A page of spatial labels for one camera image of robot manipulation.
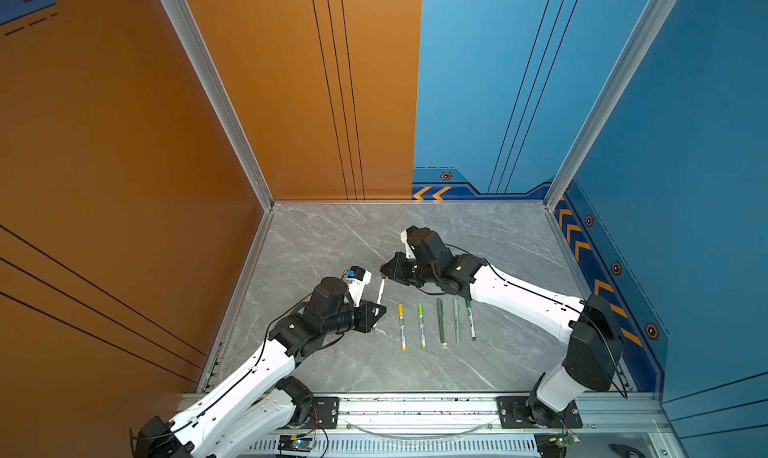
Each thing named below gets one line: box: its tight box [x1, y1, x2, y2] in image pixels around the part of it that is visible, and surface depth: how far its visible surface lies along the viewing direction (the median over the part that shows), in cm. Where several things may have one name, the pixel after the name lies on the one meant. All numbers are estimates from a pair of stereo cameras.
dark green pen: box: [437, 298, 447, 346], surface depth 91 cm
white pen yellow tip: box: [398, 304, 407, 352], surface depth 89 cm
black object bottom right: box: [608, 443, 646, 458], surface depth 70 cm
